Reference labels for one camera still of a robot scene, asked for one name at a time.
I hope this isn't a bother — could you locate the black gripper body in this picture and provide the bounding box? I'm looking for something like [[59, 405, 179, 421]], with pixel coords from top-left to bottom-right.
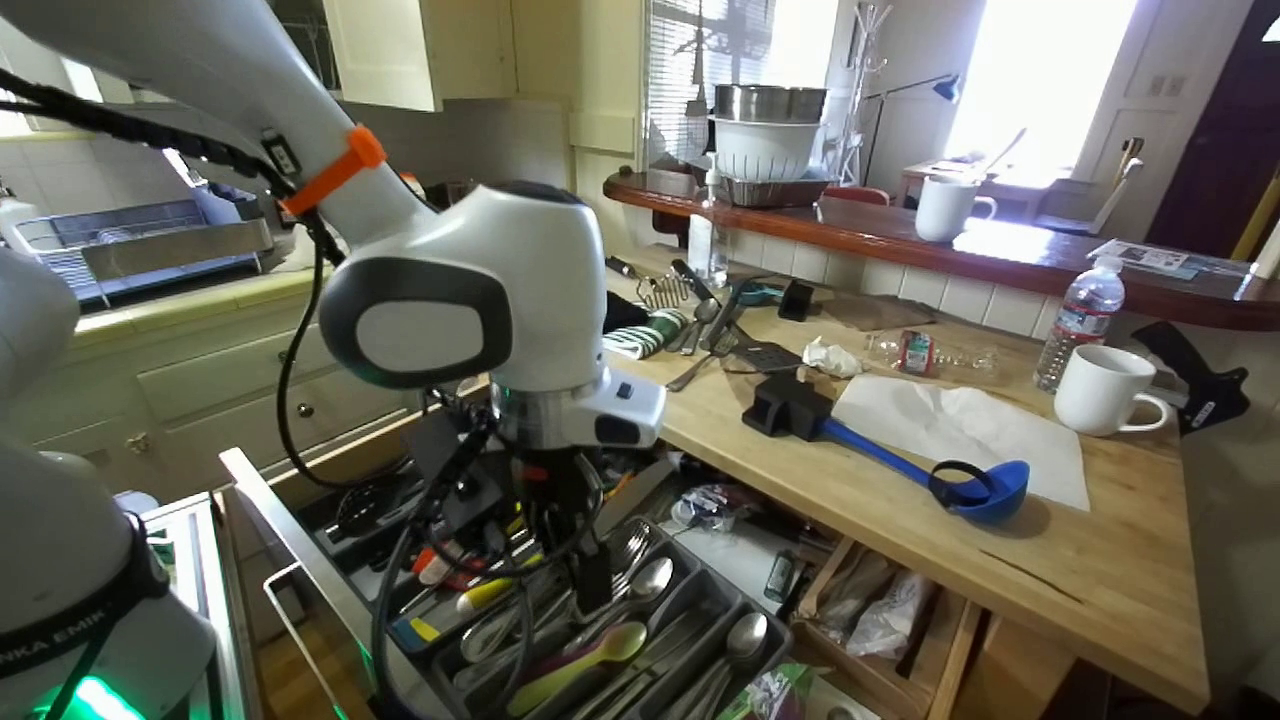
[[512, 445, 603, 552]]

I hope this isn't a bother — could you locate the steel table knife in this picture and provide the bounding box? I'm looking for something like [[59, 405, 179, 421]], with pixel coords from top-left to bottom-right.
[[662, 348, 724, 395]]

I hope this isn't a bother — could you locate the wooden table drawer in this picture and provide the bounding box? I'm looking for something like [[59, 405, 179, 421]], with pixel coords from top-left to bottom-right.
[[214, 412, 990, 720]]

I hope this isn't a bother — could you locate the steel tablespoon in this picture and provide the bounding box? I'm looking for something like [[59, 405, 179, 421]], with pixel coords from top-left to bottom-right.
[[662, 609, 775, 720], [583, 552, 679, 636]]

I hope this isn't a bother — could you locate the yellow-green plastic spoon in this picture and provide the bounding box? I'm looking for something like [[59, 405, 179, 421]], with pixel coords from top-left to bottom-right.
[[502, 615, 653, 720]]

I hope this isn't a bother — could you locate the grey plastic cutlery tray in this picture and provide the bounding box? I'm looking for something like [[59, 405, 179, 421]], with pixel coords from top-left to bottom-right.
[[385, 531, 794, 720]]

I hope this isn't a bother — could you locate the green white striped towel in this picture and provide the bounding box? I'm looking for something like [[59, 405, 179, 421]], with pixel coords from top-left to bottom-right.
[[598, 308, 697, 363]]

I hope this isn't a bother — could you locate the green labelled snack package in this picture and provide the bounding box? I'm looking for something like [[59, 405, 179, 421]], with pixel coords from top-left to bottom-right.
[[716, 654, 854, 720]]

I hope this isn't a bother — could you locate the black plastic block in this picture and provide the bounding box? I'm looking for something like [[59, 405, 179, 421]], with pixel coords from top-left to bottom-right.
[[739, 373, 835, 445]]

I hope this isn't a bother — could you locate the white plastic bag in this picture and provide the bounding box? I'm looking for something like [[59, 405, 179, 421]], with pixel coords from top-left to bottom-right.
[[842, 566, 937, 664]]

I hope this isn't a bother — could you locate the blue plastic scoop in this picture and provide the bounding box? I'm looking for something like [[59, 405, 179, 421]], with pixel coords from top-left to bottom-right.
[[810, 412, 1036, 527]]

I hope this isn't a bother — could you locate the crumpled white tissue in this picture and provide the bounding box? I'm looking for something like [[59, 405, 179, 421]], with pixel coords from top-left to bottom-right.
[[794, 332, 868, 378]]

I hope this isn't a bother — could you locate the white kitchen cabinet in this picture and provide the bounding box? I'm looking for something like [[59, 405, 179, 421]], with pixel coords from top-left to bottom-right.
[[63, 264, 442, 495]]

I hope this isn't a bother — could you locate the small colourful packet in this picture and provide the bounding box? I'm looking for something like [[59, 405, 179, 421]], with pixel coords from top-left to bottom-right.
[[891, 326, 937, 378]]

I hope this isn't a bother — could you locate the white paper sheet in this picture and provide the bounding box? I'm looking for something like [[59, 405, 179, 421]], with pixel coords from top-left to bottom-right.
[[832, 373, 1092, 515]]

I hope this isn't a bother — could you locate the stainless steel bowl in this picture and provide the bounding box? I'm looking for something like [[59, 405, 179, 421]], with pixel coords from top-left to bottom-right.
[[710, 80, 832, 126]]

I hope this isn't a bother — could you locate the light wooden kitchen table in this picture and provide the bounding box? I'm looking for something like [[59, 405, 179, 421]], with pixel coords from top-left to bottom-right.
[[583, 255, 1217, 716]]

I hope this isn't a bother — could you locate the grey blue dish tray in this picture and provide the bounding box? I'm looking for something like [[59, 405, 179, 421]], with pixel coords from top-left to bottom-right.
[[22, 185, 291, 302]]

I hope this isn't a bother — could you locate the white ceramic mug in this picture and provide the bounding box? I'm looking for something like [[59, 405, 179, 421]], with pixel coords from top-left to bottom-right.
[[910, 170, 998, 246], [1051, 338, 1175, 441]]

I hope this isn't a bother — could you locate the dark wooden bar counter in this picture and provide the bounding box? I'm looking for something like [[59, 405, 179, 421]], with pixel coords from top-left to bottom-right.
[[598, 169, 1280, 336]]

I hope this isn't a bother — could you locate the clear plastic water bottle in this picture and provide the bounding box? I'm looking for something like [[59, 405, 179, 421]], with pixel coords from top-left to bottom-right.
[[1031, 255, 1128, 395]]

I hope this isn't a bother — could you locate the desk lamp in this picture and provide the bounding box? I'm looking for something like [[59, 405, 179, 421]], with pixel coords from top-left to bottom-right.
[[851, 69, 962, 190]]

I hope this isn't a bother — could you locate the black angled stand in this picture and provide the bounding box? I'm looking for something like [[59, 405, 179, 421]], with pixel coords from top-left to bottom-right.
[[1130, 317, 1257, 437]]

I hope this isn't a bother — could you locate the dark red entrance door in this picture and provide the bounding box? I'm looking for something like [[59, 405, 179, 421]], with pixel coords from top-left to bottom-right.
[[1142, 0, 1280, 264]]

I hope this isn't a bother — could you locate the orange cable strap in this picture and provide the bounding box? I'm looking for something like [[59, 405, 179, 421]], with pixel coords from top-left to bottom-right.
[[277, 120, 393, 224]]

